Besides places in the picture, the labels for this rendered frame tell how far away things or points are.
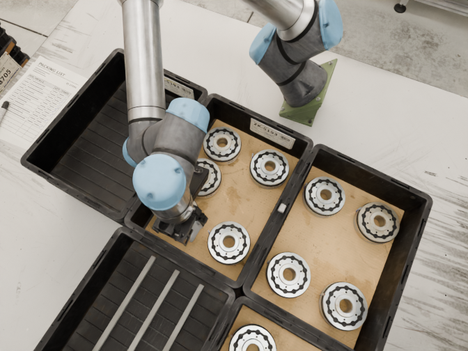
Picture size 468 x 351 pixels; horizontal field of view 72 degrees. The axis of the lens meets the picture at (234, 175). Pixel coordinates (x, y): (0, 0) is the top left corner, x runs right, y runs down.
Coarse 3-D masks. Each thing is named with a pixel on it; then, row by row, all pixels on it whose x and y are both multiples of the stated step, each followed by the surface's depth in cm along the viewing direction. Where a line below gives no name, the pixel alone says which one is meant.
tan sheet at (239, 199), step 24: (216, 120) 92; (264, 144) 90; (240, 168) 87; (240, 192) 85; (264, 192) 85; (216, 216) 83; (240, 216) 83; (264, 216) 83; (168, 240) 80; (216, 264) 78; (240, 264) 79
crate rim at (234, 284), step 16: (208, 96) 84; (256, 112) 82; (288, 128) 81; (304, 160) 78; (288, 192) 75; (128, 224) 72; (272, 224) 72; (160, 240) 72; (256, 256) 69; (208, 272) 68
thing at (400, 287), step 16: (320, 144) 79; (352, 160) 78; (304, 176) 76; (384, 176) 76; (416, 192) 75; (288, 208) 73; (272, 240) 71; (416, 240) 71; (256, 272) 68; (400, 272) 69; (400, 288) 68; (272, 304) 66; (288, 320) 65; (384, 320) 66; (320, 336) 64; (384, 336) 64
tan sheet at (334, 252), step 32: (352, 192) 85; (288, 224) 82; (320, 224) 82; (352, 224) 82; (320, 256) 79; (352, 256) 80; (384, 256) 80; (256, 288) 77; (320, 288) 77; (320, 320) 74
